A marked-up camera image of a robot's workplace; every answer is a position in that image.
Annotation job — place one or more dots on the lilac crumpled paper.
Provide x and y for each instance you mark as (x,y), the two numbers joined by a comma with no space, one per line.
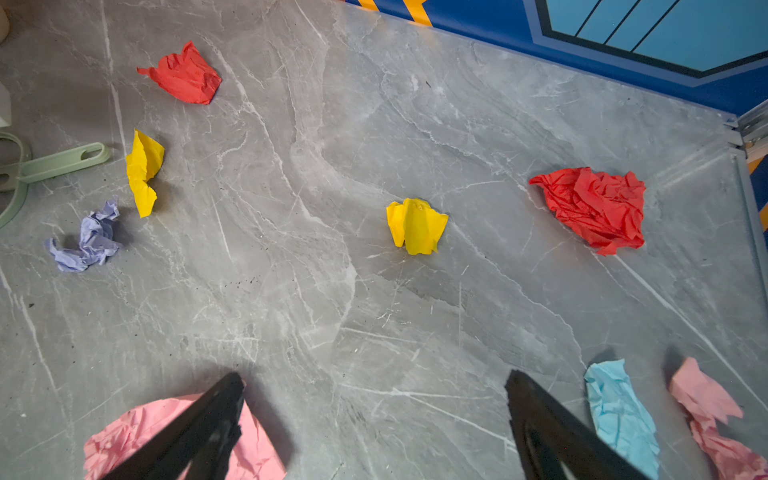
(96,242)

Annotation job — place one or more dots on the aluminium corner post right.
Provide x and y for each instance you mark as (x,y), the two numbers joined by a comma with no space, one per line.
(752,128)

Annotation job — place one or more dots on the light blue paper strip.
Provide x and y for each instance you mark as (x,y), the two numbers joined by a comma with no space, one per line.
(619,418)

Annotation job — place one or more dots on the small red crumpled paper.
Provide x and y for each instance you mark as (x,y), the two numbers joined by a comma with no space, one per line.
(186,76)

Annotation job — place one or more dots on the green hand brush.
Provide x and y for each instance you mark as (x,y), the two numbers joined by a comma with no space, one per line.
(16,178)

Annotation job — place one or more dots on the small pink crumpled paper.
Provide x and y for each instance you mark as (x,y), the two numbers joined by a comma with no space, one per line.
(709,404)

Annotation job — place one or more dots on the yellow crumpled paper ball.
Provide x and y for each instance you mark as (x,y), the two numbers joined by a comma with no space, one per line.
(415,225)

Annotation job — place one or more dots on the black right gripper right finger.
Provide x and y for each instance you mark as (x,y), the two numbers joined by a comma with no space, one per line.
(552,443)

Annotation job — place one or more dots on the large red crumpled paper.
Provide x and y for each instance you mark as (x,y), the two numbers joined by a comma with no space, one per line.
(605,210)

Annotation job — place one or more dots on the yellow folded paper scrap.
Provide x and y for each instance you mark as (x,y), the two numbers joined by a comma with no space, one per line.
(142,165)

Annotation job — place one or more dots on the large pink crumpled paper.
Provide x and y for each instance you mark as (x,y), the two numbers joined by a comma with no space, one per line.
(253,457)

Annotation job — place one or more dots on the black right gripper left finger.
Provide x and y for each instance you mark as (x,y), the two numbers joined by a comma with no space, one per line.
(198,443)

